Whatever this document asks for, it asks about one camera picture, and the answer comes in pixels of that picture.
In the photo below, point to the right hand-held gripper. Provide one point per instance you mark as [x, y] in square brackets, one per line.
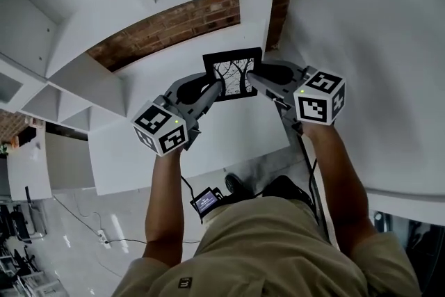
[316, 101]

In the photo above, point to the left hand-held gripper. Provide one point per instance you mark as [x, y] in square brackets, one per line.
[160, 132]

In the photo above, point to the black framed tree picture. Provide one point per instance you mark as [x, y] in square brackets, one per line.
[231, 76]

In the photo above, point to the person's left forearm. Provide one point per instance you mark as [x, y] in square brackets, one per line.
[165, 205]

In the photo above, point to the person's right forearm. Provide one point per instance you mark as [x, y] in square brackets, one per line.
[340, 184]

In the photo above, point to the person's left black shoe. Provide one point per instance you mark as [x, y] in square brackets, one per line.
[233, 183]

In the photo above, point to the person's black shoe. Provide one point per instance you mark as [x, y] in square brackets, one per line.
[233, 183]
[281, 188]

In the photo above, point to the small black display unit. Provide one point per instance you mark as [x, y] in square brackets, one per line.
[206, 201]

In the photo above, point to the person's right black shoe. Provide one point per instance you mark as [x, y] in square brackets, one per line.
[281, 188]

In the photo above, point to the small white pigeonhole shelves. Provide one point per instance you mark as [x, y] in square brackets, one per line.
[69, 108]

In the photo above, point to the white floor power strip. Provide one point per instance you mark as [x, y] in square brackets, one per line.
[103, 239]

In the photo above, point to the person's beige shirt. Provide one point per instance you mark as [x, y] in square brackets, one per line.
[271, 254]

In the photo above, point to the white side cabinet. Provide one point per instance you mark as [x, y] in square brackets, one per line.
[28, 167]

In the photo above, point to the small orange item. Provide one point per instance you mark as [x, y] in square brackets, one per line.
[14, 140]

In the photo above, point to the small green item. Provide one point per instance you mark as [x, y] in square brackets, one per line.
[3, 149]

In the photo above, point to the black framed glass door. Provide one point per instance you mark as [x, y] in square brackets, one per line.
[417, 254]

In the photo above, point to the black equipment pile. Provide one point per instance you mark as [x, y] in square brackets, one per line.
[17, 247]

